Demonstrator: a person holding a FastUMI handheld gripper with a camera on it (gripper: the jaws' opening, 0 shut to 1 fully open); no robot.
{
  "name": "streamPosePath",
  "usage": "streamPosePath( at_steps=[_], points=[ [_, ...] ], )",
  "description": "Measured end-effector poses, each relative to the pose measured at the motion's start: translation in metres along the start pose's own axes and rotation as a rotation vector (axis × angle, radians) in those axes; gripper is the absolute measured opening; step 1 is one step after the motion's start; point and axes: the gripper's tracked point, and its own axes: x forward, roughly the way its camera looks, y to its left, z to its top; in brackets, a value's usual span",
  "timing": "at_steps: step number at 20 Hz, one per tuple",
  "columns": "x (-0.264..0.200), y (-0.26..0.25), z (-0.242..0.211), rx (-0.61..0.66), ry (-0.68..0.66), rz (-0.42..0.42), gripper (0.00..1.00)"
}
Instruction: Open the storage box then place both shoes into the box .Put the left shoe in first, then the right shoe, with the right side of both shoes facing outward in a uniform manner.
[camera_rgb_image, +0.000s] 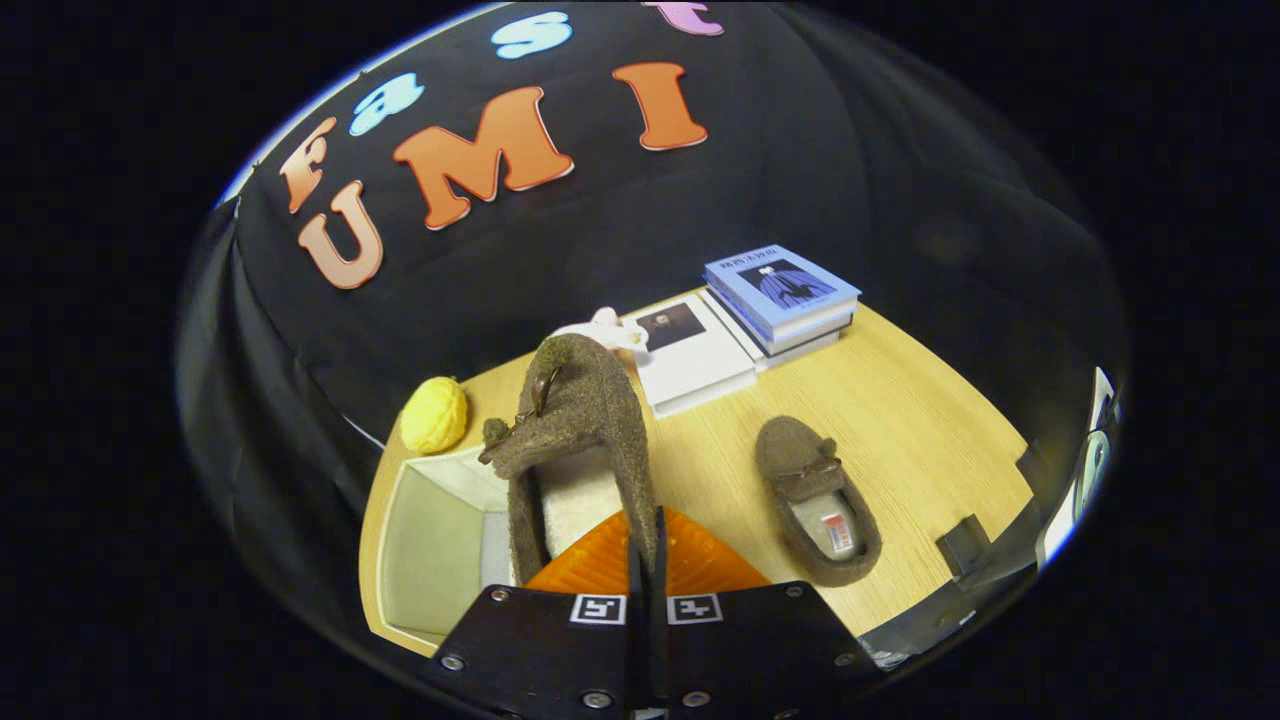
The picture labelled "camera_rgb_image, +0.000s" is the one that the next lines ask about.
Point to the blue portrait cover book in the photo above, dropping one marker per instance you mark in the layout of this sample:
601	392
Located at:
780	285

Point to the blue white book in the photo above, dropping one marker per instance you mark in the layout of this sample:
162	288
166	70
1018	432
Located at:
805	343

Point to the black table clamp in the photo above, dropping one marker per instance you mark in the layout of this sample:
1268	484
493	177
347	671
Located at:
965	545

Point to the grey fabric storage box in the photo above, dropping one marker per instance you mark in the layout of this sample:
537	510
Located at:
430	540

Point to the white portrait cover book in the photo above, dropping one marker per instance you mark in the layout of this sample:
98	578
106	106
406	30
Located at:
695	370

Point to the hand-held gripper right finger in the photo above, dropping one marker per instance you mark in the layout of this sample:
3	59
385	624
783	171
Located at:
760	640

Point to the green white plush toy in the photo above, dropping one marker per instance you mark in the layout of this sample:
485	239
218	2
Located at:
610	330

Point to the white device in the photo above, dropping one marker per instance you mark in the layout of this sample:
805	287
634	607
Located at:
1090	470

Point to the yellow plush ball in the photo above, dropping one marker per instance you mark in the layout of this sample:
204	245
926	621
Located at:
435	415

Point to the brown fuzzy slipper shoe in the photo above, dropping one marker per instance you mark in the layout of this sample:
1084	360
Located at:
590	410
795	450

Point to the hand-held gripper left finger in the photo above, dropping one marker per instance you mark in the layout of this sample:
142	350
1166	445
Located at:
540	640

